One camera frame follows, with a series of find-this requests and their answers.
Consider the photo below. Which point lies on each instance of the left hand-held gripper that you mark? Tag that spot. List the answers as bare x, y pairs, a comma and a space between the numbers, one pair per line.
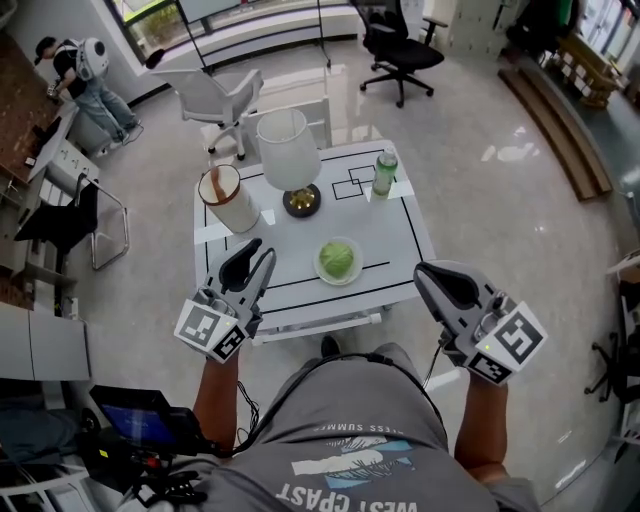
210, 325

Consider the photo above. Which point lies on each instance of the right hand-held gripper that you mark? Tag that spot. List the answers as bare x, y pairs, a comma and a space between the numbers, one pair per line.
515, 340

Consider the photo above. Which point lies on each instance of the green cabbage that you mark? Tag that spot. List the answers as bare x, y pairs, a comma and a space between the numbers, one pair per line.
336, 259

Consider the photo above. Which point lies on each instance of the clear glass bowl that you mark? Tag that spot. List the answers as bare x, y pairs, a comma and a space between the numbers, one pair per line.
358, 260

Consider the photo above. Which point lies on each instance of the person's right forearm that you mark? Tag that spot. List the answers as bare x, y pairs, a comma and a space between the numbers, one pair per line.
480, 425

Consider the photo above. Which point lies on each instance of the person's left forearm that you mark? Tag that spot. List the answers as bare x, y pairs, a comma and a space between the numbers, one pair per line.
217, 405

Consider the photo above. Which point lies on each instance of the white table with black lines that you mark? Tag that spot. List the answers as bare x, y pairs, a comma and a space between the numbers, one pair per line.
390, 235

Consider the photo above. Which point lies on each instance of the person's left black shoe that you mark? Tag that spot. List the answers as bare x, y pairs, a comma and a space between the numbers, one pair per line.
330, 346

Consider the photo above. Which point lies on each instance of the table lamp with white shade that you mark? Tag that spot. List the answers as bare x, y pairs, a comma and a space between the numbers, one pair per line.
287, 155

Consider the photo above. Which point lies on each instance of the green drink bottle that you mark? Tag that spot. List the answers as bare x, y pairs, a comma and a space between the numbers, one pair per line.
384, 177

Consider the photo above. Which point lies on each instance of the person's grey printed shirt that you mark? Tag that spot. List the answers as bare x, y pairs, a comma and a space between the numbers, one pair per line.
350, 410

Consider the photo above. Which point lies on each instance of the white power strip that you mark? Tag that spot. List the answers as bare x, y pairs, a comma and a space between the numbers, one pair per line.
72, 308

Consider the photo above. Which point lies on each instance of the black monitor with blue screen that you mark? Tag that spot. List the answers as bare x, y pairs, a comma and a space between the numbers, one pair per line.
140, 420

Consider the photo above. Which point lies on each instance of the black swivel chair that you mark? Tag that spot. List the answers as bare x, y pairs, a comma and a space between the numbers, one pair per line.
620, 370

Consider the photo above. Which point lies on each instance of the metal chair with black jacket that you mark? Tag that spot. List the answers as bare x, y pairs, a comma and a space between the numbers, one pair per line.
60, 225

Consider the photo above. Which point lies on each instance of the long brown wooden step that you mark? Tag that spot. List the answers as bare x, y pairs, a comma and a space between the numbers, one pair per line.
555, 132

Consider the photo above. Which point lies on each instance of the white mesh office chair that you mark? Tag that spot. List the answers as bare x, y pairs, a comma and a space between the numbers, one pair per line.
205, 92

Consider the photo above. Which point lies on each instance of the grey cabinet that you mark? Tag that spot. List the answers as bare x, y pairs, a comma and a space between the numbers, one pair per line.
45, 345

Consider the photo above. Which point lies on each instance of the white desk with drawers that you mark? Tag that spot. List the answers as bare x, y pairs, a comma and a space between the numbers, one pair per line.
65, 160

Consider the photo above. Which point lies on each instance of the black box with yellow sticker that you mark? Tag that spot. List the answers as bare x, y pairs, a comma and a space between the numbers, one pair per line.
100, 460

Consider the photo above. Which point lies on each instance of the wooden cubby shelf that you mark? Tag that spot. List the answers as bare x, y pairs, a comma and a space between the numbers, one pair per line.
15, 225

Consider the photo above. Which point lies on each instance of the black office chair with armrests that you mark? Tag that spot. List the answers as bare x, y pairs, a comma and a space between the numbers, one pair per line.
410, 55

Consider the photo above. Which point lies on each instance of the blue-grey cloth bundle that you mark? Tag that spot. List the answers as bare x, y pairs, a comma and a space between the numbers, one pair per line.
35, 430

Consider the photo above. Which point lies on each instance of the light wooden bench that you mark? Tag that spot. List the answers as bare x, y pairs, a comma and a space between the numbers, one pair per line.
582, 70

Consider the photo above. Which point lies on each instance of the grey lockers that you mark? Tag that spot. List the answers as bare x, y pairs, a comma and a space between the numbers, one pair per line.
475, 25

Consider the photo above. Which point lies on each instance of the whiteboard on black stand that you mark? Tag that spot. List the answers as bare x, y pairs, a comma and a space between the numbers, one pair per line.
210, 6

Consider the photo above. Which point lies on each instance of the dark hanging clothes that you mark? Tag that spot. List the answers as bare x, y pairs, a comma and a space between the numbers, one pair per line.
542, 25

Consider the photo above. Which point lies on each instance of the white shelf unit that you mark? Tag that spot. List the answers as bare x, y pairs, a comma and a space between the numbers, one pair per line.
30, 482

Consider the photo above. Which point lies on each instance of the black camera rig mount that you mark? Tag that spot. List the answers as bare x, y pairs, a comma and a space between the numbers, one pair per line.
160, 480

